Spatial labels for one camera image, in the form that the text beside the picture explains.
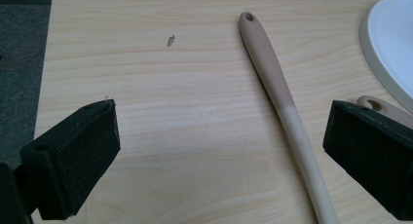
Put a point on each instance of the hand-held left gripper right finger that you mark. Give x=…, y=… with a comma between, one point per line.
x=370, y=152

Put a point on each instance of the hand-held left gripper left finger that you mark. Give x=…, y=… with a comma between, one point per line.
x=74, y=159

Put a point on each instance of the beige slotted spatula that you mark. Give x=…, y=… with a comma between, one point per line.
x=391, y=112

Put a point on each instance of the white utensil rack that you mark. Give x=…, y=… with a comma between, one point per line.
x=393, y=39

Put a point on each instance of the beige perforated skimmer spoon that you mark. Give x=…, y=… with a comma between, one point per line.
x=269, y=71

